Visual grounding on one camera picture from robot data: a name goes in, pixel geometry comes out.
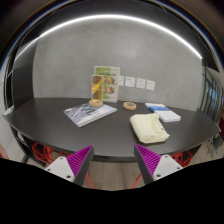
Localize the white and blue booklet stack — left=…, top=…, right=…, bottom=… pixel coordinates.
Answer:
left=144, top=102, right=182, bottom=123

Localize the cream towel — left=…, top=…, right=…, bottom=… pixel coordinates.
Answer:
left=129, top=113, right=171, bottom=145

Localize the red wire frame chair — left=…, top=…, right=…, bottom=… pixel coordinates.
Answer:
left=31, top=142, right=69, bottom=165
left=130, top=150, right=195, bottom=190

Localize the grey striped magazine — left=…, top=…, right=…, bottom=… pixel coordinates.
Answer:
left=63, top=102, right=118, bottom=128

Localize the curved white light strip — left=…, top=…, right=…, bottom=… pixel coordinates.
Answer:
left=14, top=13, right=204, bottom=60

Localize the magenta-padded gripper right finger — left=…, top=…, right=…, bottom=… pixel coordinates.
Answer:
left=133, top=143, right=184, bottom=185

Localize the wooden tape ring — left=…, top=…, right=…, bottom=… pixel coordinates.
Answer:
left=122, top=101, right=138, bottom=111

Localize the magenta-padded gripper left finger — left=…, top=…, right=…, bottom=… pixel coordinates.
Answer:
left=44, top=144, right=95, bottom=187

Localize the green and white leaflet stand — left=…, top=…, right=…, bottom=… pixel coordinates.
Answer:
left=93, top=65, right=121, bottom=104

